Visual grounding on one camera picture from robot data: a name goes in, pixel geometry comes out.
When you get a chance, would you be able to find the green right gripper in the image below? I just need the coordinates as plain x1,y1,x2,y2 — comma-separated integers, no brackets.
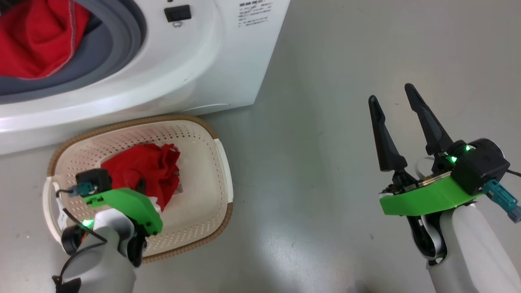
368,83,485,216

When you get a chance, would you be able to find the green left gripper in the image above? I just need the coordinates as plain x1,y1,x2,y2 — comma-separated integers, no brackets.
83,188,163,236

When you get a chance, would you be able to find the red and white garment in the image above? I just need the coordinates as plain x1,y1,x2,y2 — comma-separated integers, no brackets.
101,143,181,212

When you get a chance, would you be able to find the red garment white stitching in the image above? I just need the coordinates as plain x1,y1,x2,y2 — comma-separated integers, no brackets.
0,0,91,80

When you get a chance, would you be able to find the cream perforated laundry basket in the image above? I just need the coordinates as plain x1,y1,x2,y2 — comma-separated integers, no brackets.
43,114,234,263

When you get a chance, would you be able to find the white front-load washing machine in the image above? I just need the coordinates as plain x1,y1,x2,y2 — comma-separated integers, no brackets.
0,0,291,155

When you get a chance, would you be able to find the grey rubber door gasket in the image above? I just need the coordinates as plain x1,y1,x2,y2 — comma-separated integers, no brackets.
0,0,147,104

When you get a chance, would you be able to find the black door latch socket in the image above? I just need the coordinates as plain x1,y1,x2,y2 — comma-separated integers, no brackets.
164,4,192,28

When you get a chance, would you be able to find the left cable with teal plug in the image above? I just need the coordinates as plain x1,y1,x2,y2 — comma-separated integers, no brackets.
52,183,108,285

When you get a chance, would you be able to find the cable with teal plug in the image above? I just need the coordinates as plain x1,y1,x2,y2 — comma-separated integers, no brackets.
52,183,108,285
482,169,521,223

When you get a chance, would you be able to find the right cable with teal plug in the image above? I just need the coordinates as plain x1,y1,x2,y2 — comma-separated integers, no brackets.
482,169,521,223

